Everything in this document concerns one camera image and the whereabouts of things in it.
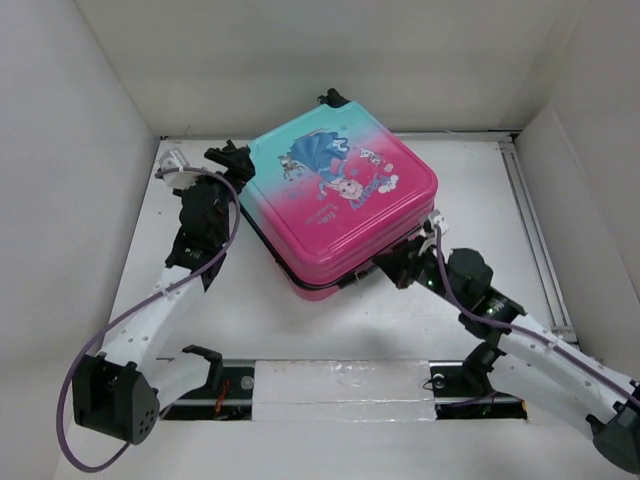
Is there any pink teal kids suitcase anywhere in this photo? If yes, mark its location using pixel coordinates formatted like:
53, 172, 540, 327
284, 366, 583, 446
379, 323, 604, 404
240, 88, 438, 301

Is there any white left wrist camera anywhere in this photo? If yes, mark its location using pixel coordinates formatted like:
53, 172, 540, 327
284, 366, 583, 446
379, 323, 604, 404
157, 148, 197, 192

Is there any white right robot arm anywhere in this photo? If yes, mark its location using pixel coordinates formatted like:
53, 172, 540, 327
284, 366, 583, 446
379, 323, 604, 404
373, 238, 639, 474

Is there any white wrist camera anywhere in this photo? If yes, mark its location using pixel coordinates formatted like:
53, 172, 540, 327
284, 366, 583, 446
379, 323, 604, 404
157, 148, 197, 192
423, 209, 449, 237

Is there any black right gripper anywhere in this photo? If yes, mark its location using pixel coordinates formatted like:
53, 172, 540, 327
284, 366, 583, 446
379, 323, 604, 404
372, 234, 467, 309

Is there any aluminium side rail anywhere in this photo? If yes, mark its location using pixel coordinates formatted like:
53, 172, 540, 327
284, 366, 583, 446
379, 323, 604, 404
499, 134, 579, 346

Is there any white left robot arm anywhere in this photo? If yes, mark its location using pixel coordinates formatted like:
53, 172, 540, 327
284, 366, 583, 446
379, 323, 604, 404
71, 141, 255, 445

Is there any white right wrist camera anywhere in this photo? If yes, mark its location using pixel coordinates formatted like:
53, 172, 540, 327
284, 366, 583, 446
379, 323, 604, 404
423, 209, 449, 237

